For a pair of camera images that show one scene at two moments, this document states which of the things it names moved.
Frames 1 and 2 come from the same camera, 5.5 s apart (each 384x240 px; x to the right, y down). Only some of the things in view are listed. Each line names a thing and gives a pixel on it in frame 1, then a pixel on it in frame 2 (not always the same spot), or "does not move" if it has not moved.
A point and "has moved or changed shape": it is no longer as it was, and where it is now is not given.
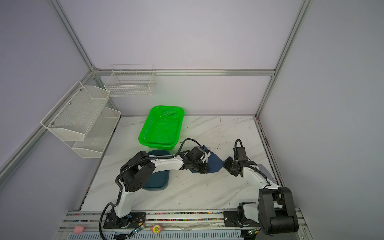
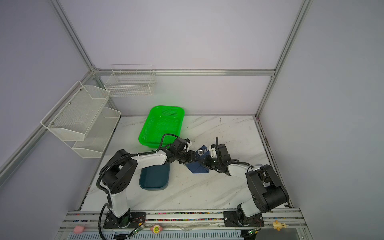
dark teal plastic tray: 159,180 does not move
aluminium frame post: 93,69 does not move
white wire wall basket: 131,80 does not move
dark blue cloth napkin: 215,163 has moved or changed shape
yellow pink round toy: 156,229 does not move
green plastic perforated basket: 162,127 does not move
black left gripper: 205,167 -> 192,157
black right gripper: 226,164 -> 207,162
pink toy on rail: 78,229 does not move
